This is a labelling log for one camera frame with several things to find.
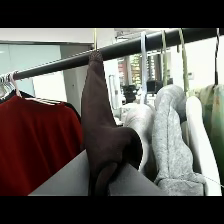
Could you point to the light grey garment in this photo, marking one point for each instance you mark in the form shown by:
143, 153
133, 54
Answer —
136, 120

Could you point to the red garment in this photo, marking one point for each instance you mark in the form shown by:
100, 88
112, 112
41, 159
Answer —
36, 143

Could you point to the black clothes rail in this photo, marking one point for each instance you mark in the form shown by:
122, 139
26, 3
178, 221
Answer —
133, 46

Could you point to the black clothes hanger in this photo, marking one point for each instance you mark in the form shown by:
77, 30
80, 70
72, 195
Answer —
217, 56

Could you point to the green clothes hanger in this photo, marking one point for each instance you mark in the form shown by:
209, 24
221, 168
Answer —
184, 66
164, 56

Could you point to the pale yellow clothes hanger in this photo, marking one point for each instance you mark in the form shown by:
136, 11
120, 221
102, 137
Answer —
95, 38

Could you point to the black long-sleeved shirt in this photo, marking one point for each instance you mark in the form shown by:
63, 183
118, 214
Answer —
103, 133

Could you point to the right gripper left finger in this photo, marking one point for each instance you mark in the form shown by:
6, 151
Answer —
66, 180

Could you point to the green garment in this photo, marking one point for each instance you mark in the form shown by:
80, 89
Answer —
216, 113

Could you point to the grey fleece garment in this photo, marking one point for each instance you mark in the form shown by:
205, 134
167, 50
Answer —
170, 140

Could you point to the black garment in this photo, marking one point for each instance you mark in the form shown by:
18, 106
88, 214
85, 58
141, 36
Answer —
26, 94

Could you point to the white clothes hanger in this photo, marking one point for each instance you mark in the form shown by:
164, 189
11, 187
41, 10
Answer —
43, 100
143, 66

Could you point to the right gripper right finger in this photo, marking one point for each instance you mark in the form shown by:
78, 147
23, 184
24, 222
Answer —
133, 183

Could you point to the white garment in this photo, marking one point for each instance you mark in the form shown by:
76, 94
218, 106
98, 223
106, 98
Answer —
200, 140

